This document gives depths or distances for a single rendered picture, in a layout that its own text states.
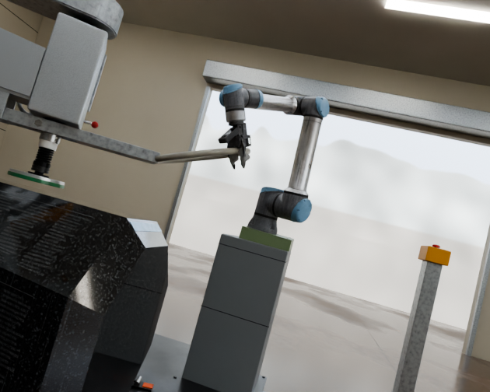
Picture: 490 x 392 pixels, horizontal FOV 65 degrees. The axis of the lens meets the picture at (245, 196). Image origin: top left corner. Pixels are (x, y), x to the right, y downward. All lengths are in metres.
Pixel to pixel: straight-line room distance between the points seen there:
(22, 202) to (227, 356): 1.35
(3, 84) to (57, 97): 0.19
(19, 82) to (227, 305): 1.47
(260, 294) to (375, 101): 4.62
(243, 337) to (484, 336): 4.95
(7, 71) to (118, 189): 5.38
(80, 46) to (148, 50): 5.85
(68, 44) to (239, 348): 1.71
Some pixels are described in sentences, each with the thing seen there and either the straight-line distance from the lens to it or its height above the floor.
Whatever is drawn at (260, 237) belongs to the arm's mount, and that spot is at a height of 0.88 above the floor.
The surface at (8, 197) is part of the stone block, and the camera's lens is 1.58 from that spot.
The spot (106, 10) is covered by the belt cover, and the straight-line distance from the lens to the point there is 1.89.
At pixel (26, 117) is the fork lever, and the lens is 1.81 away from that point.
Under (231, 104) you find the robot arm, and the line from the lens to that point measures 1.75.
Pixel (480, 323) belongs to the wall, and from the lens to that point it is 6.71.
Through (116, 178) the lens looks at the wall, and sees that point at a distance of 7.11.
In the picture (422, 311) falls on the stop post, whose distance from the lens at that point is 2.29.
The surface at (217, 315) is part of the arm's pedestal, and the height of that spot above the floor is 0.40.
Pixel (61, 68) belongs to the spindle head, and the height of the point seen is 1.34.
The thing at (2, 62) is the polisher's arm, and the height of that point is 1.29.
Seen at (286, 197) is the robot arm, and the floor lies 1.15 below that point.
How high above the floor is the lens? 0.92
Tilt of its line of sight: 5 degrees up
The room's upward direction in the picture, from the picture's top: 15 degrees clockwise
